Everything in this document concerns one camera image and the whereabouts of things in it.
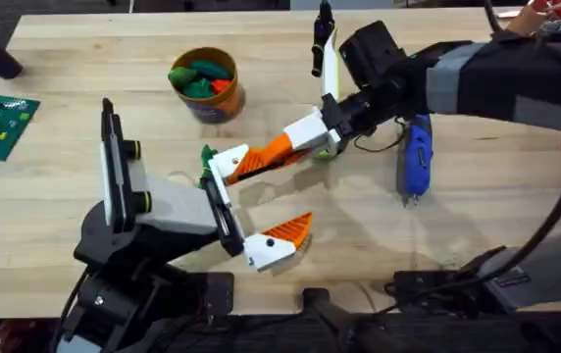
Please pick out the wrist upright black plate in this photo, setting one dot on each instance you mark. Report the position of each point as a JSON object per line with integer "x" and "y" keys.
{"x": 114, "y": 166}
{"x": 330, "y": 64}

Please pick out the heap of tools and boxes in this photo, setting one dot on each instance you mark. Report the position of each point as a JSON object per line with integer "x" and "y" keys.
{"x": 545, "y": 17}

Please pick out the right wrist upright black plate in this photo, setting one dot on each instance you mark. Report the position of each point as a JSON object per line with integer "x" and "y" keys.
{"x": 330, "y": 64}

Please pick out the left wrist upright black plate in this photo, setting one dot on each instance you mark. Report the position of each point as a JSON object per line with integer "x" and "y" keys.
{"x": 114, "y": 166}

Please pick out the orange tub with toys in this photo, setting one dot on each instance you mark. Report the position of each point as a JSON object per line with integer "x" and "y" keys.
{"x": 212, "y": 100}

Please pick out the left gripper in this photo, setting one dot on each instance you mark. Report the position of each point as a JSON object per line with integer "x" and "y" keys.
{"x": 177, "y": 208}

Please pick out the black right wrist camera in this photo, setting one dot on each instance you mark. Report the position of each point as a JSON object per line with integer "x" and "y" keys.
{"x": 371, "y": 51}

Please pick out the blue electric screwdriver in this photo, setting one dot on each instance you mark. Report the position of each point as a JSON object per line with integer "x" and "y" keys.
{"x": 417, "y": 157}

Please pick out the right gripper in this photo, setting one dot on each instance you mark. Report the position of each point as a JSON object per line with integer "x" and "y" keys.
{"x": 383, "y": 105}

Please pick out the green toy vegetable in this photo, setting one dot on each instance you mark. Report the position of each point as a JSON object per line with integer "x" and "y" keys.
{"x": 207, "y": 154}

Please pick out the orange ribbed wedge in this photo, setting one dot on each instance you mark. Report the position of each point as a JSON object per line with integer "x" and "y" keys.
{"x": 243, "y": 170}

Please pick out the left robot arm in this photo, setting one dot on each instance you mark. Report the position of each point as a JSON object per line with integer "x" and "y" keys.
{"x": 98, "y": 306}

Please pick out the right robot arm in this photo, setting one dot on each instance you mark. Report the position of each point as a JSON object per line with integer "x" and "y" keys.
{"x": 511, "y": 83}

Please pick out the black rail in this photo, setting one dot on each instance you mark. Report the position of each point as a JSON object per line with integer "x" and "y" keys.
{"x": 359, "y": 333}

